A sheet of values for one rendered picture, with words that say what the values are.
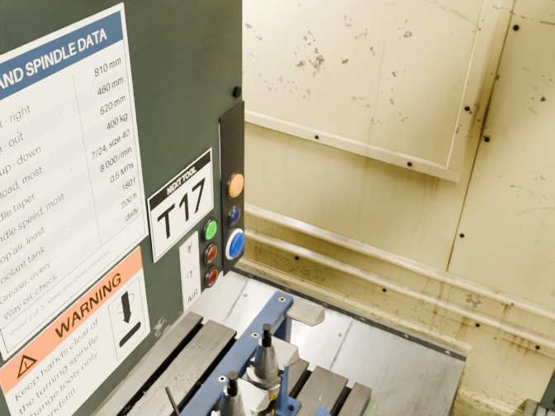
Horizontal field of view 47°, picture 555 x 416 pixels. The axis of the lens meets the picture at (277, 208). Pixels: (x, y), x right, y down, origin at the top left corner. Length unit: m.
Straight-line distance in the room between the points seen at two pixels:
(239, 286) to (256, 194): 0.31
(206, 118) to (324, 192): 0.98
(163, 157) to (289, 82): 0.92
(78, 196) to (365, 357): 1.31
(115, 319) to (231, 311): 1.24
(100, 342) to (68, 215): 0.14
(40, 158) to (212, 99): 0.21
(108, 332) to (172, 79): 0.22
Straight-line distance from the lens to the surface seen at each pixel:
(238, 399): 1.01
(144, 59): 0.50
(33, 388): 0.53
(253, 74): 1.49
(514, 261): 1.49
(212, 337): 1.61
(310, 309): 1.24
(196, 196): 0.61
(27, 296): 0.47
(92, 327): 0.55
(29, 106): 0.42
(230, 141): 0.64
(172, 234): 0.60
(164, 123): 0.54
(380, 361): 1.70
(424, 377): 1.69
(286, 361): 1.15
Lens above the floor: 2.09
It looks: 36 degrees down
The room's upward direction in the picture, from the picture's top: 2 degrees clockwise
